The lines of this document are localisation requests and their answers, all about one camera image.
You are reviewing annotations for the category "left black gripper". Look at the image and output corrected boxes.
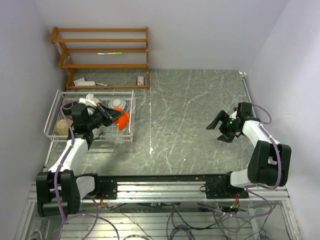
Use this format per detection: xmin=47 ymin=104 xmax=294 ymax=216
xmin=86 ymin=102 xmax=124 ymax=130

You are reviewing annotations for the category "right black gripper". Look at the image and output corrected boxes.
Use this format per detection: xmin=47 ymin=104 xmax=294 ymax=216
xmin=206 ymin=110 xmax=240 ymax=143

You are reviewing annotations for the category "blue floral bowl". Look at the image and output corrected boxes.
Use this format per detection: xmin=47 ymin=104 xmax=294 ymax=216
xmin=108 ymin=98 xmax=128 ymax=112

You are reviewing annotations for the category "orange bowl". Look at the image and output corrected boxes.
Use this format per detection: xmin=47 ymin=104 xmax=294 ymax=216
xmin=115 ymin=107 xmax=130 ymax=131

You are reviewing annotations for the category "brown patterned bowl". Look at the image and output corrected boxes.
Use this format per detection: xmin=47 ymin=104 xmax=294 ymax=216
xmin=60 ymin=101 xmax=74 ymax=119

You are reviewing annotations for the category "black bowl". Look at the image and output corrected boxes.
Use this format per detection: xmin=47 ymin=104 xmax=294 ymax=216
xmin=54 ymin=118 xmax=74 ymax=137

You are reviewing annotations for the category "plain white bowl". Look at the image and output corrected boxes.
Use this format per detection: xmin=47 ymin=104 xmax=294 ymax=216
xmin=92 ymin=126 xmax=103 ymax=137

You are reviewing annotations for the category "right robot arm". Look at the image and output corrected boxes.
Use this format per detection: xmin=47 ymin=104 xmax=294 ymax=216
xmin=199 ymin=102 xmax=292 ymax=200

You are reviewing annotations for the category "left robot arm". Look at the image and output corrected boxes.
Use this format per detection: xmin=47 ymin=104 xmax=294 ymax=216
xmin=35 ymin=102 xmax=130 ymax=220

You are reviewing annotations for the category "wooden shelf rack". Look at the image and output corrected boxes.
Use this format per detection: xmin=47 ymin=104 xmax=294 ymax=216
xmin=50 ymin=26 xmax=151 ymax=90

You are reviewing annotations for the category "white box under shelf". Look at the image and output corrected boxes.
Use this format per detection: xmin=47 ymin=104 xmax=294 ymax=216
xmin=73 ymin=77 xmax=96 ymax=87

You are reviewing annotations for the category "red white small box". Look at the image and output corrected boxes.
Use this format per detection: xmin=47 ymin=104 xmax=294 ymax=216
xmin=136 ymin=76 xmax=145 ymax=86

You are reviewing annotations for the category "green white pen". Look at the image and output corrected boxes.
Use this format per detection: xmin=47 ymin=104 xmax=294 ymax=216
xmin=97 ymin=52 xmax=123 ymax=56

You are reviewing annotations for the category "white wire dish rack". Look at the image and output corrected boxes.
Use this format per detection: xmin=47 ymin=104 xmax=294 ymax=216
xmin=44 ymin=90 xmax=136 ymax=142

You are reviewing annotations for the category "aluminium mounting rail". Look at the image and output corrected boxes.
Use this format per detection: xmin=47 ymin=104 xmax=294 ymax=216
xmin=27 ymin=182 xmax=290 ymax=203

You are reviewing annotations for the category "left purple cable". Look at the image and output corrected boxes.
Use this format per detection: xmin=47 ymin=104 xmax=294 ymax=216
xmin=53 ymin=100 xmax=121 ymax=240

